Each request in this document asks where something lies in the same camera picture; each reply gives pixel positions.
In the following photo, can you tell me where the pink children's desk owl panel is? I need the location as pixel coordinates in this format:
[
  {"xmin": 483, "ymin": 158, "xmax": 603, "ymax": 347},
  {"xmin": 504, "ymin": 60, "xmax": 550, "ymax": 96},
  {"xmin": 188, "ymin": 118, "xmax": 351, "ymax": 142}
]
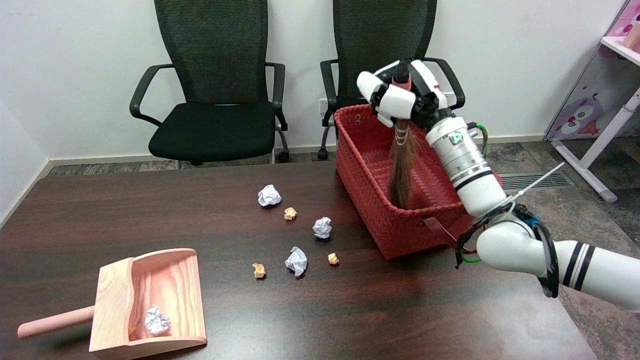
[{"xmin": 545, "ymin": 0, "xmax": 640, "ymax": 204}]

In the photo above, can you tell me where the white zip tie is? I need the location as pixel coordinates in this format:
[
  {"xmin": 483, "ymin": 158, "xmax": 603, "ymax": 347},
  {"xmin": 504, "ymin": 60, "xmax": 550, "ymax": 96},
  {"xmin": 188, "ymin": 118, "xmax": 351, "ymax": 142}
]
[{"xmin": 504, "ymin": 162, "xmax": 566, "ymax": 207}]

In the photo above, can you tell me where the black mesh office chair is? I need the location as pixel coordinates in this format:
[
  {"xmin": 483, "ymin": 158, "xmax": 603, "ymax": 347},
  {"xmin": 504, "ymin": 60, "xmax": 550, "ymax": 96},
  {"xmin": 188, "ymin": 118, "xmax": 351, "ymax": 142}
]
[
  {"xmin": 319, "ymin": 0, "xmax": 466, "ymax": 161},
  {"xmin": 129, "ymin": 0, "xmax": 291, "ymax": 167}
]

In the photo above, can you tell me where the metal floor vent grille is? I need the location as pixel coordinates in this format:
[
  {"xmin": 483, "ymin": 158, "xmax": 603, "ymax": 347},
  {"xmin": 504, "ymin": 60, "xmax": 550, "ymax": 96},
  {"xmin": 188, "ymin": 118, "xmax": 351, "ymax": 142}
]
[{"xmin": 499, "ymin": 171, "xmax": 575, "ymax": 192}]

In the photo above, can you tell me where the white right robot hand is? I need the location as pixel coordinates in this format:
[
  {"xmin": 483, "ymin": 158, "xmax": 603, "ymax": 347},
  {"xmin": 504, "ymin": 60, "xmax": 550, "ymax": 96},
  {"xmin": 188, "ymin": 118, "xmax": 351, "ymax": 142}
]
[{"xmin": 356, "ymin": 59, "xmax": 454, "ymax": 132}]

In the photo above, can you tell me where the white crumpled paper ball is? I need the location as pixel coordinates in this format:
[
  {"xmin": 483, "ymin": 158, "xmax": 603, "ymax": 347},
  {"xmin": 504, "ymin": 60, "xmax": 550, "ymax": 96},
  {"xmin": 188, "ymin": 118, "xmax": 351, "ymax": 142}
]
[
  {"xmin": 312, "ymin": 216, "xmax": 333, "ymax": 240},
  {"xmin": 144, "ymin": 305, "xmax": 171, "ymax": 336},
  {"xmin": 284, "ymin": 246, "xmax": 308, "ymax": 277},
  {"xmin": 257, "ymin": 184, "xmax": 282, "ymax": 207}
]

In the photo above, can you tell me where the red woven basket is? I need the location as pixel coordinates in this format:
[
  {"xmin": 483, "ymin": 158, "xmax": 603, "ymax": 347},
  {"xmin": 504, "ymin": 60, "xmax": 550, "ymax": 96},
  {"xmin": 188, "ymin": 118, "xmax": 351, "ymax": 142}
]
[{"xmin": 333, "ymin": 104, "xmax": 503, "ymax": 260}]

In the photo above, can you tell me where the wooden dustpan with handle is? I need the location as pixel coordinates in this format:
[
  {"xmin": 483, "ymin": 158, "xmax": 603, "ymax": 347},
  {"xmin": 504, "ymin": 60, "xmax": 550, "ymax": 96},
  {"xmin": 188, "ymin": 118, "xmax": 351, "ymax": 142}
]
[{"xmin": 17, "ymin": 248, "xmax": 208, "ymax": 360}]

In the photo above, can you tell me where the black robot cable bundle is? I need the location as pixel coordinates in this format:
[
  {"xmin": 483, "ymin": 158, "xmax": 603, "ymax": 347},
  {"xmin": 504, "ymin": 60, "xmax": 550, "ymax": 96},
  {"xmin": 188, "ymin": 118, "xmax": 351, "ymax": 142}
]
[{"xmin": 454, "ymin": 202, "xmax": 560, "ymax": 299}]

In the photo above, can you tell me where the small brown straw broom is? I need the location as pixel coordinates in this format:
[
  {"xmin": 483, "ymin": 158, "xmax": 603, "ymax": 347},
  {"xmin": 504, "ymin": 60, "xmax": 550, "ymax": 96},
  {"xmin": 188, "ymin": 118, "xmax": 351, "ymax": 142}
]
[{"xmin": 387, "ymin": 65, "xmax": 421, "ymax": 210}]

